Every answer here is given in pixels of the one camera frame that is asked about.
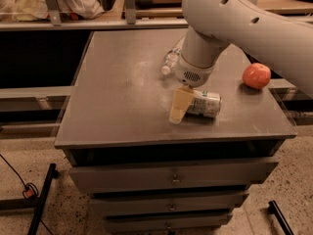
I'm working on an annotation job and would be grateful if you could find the grey drawer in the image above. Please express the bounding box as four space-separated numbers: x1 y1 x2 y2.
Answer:
105 212 233 233
90 190 248 216
69 158 278 194

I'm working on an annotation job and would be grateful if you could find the black stand leg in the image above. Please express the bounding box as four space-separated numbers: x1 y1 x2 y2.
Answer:
268 200 294 235
27 164 59 235

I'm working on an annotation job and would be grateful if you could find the black cable with orange clip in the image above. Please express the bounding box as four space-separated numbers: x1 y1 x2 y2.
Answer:
0 153 55 235

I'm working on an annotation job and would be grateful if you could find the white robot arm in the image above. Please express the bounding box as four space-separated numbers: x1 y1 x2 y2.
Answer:
169 0 313 124

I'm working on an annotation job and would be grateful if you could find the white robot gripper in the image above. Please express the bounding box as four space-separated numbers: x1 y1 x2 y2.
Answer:
169 56 215 124

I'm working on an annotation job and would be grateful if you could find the black stand leg left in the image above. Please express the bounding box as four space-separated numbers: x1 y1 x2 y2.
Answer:
27 164 59 235

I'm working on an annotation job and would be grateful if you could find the orange round fruit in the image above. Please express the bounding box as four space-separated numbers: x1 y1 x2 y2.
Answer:
242 63 271 89

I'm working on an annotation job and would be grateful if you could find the black stand leg right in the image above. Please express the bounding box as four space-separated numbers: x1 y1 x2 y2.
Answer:
268 200 294 235

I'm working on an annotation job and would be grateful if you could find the bottom grey drawer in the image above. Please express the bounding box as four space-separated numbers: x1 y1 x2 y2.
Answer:
105 212 233 233

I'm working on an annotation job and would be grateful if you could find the clear plastic water bottle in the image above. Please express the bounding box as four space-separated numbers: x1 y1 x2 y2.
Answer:
160 38 185 75

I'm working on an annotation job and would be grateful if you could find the middle grey drawer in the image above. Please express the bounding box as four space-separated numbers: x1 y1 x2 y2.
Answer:
90 190 248 216

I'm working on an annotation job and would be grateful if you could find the white crumpled cloth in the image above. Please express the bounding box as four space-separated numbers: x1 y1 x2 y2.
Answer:
0 0 104 22

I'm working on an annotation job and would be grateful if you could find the silver 7up soda can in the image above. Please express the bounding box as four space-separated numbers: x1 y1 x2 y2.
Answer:
187 90 222 118

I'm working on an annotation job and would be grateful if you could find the top grey drawer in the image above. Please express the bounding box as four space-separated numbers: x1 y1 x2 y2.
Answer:
69 158 278 194

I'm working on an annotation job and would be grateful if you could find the grey metal rail frame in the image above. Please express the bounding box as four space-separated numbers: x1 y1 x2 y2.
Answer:
0 0 313 24

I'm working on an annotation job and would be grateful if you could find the grey drawer cabinet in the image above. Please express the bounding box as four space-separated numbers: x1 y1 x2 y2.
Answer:
55 29 295 224

